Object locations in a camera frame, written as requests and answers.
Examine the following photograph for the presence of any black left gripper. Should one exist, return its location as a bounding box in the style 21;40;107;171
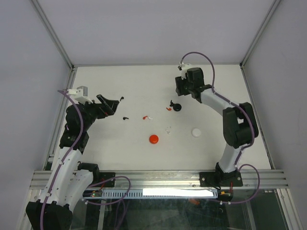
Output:
79;94;119;131

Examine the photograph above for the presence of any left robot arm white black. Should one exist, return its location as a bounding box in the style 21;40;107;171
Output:
26;94;119;230

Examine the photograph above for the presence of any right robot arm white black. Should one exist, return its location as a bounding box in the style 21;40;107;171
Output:
175;67;259;189

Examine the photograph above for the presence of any white round charging case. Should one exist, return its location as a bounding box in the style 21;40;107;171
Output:
191;128;201;138

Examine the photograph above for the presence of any red round charging case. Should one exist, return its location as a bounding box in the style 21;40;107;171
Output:
149;134;159;144

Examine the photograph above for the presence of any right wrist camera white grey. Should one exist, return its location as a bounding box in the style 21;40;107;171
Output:
177;62;194;79

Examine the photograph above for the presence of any wrist camera white grey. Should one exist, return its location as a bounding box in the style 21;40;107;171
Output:
177;62;194;79
67;86;92;104

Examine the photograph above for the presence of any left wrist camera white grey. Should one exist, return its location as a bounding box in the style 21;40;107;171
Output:
67;86;92;104

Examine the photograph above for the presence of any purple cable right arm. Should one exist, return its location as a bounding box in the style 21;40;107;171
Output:
180;51;262;205

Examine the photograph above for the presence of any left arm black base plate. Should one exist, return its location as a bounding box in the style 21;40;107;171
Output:
90;172;116;188

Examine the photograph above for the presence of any aluminium mounting rail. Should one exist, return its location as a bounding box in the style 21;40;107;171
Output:
29;169;287;191

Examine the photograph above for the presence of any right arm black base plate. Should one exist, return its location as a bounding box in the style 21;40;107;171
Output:
199;170;243;187

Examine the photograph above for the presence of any white slotted cable duct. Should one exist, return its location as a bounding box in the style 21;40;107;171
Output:
83;188;218;199

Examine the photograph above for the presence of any aluminium frame post right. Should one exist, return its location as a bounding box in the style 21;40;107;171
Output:
239;0;283;69

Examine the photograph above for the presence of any aluminium frame post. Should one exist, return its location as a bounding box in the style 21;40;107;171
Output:
239;0;283;69
29;0;74;70

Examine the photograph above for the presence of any aluminium frame post left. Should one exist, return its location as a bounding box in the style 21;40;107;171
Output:
29;0;74;70

